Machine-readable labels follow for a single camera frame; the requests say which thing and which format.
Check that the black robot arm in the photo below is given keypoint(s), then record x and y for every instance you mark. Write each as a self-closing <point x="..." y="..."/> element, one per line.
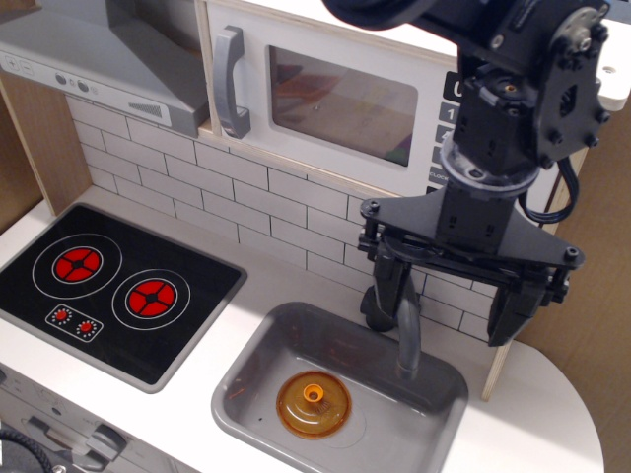
<point x="529" y="88"/>

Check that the grey microwave door handle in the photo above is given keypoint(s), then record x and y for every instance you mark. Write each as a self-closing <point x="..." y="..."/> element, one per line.
<point x="229" y="49"/>

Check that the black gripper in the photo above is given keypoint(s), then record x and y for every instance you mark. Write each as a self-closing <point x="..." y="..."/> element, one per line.
<point x="487" y="241"/>

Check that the black toy stovetop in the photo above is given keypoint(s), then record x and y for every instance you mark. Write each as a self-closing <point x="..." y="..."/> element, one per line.
<point x="120" y="298"/>

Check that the white toy microwave door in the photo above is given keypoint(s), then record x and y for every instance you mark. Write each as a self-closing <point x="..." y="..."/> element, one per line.
<point x="337" y="98"/>

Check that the orange pot lid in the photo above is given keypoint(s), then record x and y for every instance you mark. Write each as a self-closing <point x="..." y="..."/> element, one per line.
<point x="313" y="404"/>

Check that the green purple toy vegetable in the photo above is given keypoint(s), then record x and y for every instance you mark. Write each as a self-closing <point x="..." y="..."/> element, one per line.
<point x="400" y="153"/>

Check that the grey toy sink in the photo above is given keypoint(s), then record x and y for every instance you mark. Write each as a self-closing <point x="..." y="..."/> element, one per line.
<point x="396" y="425"/>

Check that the grey toy faucet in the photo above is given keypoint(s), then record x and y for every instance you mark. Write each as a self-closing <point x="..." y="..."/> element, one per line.
<point x="406" y="318"/>

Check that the grey range hood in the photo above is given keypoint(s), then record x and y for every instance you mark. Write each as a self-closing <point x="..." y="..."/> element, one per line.
<point x="102" y="51"/>

